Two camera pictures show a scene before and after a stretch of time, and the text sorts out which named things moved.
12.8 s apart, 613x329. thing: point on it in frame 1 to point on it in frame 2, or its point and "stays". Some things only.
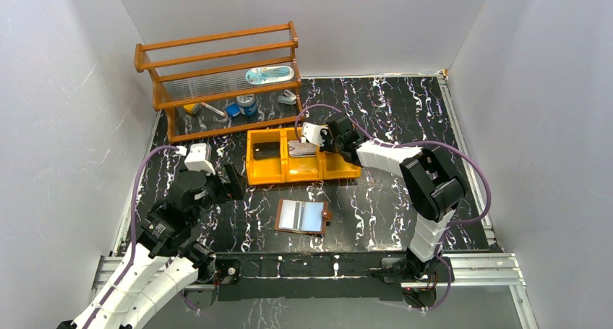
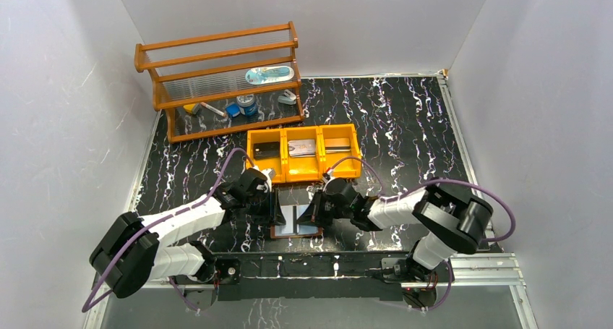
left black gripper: x=228 y=183 to x=267 y=201
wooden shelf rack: x=225 y=82 stays
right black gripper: x=327 y=138 to x=324 y=207
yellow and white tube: x=212 y=108 stays
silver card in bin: x=297 y=149 stays
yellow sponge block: x=193 y=108 stays
